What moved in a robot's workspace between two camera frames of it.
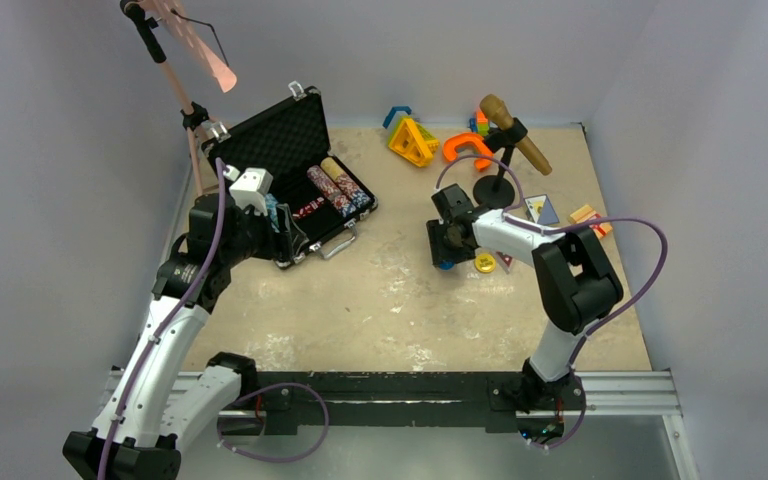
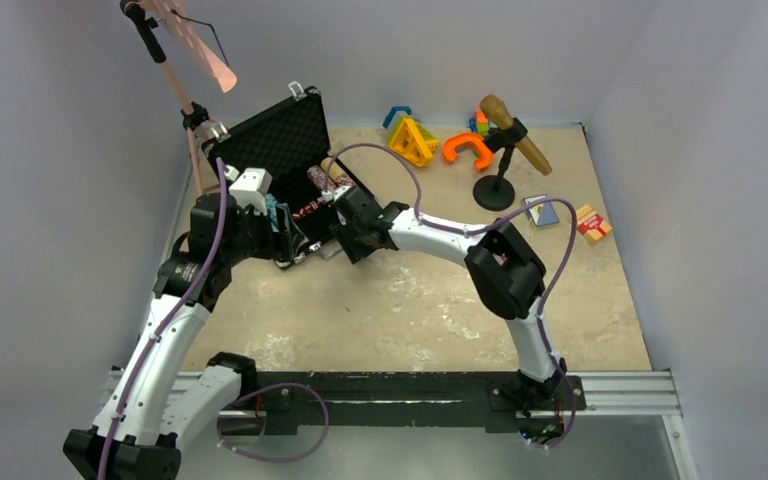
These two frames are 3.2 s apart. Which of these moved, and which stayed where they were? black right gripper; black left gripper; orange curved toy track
Moved: black right gripper
Stayed: orange curved toy track; black left gripper
